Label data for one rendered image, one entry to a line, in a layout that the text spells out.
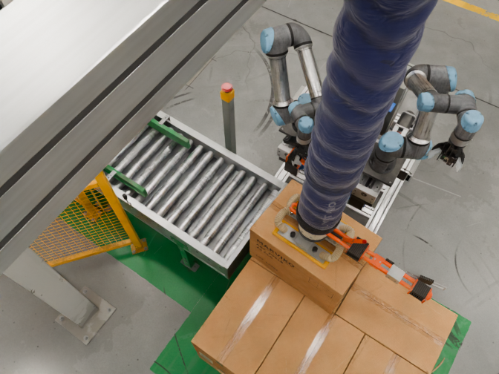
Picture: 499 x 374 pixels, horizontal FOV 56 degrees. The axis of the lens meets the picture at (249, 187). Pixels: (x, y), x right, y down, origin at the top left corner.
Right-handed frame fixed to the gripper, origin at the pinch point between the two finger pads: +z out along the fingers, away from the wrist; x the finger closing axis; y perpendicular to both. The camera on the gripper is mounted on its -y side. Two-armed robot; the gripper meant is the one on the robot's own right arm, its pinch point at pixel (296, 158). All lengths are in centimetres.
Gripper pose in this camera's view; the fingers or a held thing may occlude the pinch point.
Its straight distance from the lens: 262.9
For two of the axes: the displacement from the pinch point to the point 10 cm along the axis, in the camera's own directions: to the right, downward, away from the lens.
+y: 8.0, 5.2, -2.9
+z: 0.0, 4.8, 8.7
